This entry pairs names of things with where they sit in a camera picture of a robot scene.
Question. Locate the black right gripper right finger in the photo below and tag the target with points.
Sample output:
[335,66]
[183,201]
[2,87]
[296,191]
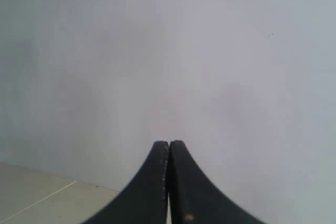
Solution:
[193,197]

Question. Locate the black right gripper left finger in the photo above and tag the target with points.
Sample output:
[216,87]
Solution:
[144,199]

